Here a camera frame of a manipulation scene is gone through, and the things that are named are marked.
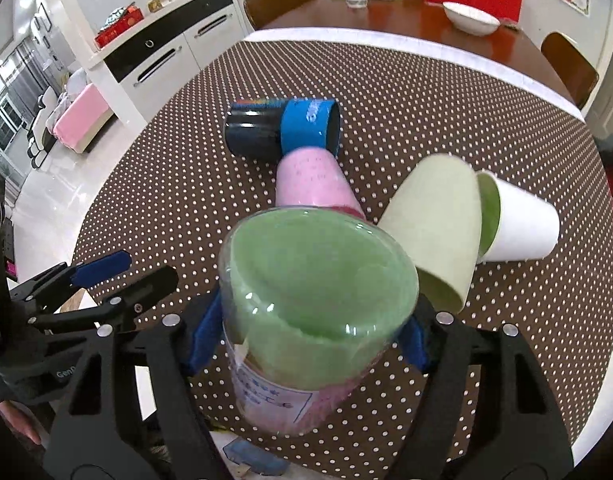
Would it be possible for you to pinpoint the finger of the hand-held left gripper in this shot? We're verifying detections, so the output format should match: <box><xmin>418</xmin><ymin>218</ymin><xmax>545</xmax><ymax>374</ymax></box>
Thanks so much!
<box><xmin>29</xmin><ymin>265</ymin><xmax>180</xmax><ymax>333</ymax></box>
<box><xmin>9</xmin><ymin>250</ymin><xmax>133</xmax><ymax>317</ymax></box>

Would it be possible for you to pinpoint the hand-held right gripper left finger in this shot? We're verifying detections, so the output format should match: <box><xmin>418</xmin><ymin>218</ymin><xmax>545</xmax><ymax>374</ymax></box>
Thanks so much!
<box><xmin>44</xmin><ymin>291</ymin><xmax>223</xmax><ymax>480</ymax></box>

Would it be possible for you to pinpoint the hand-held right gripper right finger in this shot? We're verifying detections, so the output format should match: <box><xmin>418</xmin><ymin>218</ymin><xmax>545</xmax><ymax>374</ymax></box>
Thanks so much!
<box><xmin>386</xmin><ymin>294</ymin><xmax>575</xmax><ymax>480</ymax></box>

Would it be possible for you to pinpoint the clear plastic cup green inside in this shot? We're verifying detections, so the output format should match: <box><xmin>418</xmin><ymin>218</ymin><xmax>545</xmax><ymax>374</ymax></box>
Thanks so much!
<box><xmin>217</xmin><ymin>206</ymin><xmax>420</xmax><ymax>436</ymax></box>

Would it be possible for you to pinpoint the light green cup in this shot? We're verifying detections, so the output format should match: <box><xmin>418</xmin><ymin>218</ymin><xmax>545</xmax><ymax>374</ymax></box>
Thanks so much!
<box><xmin>377</xmin><ymin>153</ymin><xmax>483</xmax><ymax>311</ymax></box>

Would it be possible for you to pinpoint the white paper cup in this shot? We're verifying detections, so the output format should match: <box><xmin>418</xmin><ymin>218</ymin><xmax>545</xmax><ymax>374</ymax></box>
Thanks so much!
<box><xmin>475</xmin><ymin>170</ymin><xmax>561</xmax><ymax>265</ymax></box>

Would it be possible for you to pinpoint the pink cup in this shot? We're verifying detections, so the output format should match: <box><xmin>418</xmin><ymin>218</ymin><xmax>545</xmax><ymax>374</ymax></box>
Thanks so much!
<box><xmin>276</xmin><ymin>147</ymin><xmax>368</xmax><ymax>221</ymax></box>

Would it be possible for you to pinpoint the black and blue cup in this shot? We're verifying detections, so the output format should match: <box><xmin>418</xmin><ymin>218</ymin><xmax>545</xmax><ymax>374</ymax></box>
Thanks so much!
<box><xmin>224</xmin><ymin>97</ymin><xmax>343</xmax><ymax>159</ymax></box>

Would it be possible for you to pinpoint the person's left hand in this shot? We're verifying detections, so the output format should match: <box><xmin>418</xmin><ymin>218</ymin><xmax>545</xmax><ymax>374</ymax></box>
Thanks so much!
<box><xmin>0</xmin><ymin>400</ymin><xmax>43</xmax><ymax>447</ymax></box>

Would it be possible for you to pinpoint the blue plastic piece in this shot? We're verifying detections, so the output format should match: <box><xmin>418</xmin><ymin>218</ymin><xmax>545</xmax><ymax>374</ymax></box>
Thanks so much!
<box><xmin>221</xmin><ymin>439</ymin><xmax>288</xmax><ymax>477</ymax></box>

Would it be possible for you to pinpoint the pink covered sofa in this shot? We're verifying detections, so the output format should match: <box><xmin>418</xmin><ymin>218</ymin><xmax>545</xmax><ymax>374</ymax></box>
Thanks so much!
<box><xmin>52</xmin><ymin>83</ymin><xmax>115</xmax><ymax>154</ymax></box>

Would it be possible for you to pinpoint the white and black sideboard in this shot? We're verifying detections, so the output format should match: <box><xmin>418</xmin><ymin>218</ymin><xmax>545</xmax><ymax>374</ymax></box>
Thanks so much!
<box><xmin>36</xmin><ymin>0</ymin><xmax>248</xmax><ymax>127</ymax></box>

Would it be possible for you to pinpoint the brown polka dot tablecloth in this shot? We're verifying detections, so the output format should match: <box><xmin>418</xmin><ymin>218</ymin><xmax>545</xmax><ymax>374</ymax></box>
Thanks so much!
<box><xmin>70</xmin><ymin>39</ymin><xmax>613</xmax><ymax>480</ymax></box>

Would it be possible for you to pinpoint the brown chair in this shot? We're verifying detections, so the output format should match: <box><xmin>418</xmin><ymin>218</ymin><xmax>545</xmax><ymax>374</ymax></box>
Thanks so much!
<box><xmin>243</xmin><ymin>0</ymin><xmax>323</xmax><ymax>31</ymax></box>
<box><xmin>539</xmin><ymin>31</ymin><xmax>600</xmax><ymax>110</ymax></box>

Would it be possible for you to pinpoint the wooden dining table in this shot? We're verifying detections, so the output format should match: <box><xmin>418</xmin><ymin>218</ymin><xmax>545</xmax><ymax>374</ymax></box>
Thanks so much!
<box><xmin>259</xmin><ymin>0</ymin><xmax>578</xmax><ymax>107</ymax></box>

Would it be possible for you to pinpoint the white bowl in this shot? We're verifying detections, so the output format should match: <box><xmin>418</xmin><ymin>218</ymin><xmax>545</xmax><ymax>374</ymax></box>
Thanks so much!
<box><xmin>441</xmin><ymin>1</ymin><xmax>501</xmax><ymax>37</ymax></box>

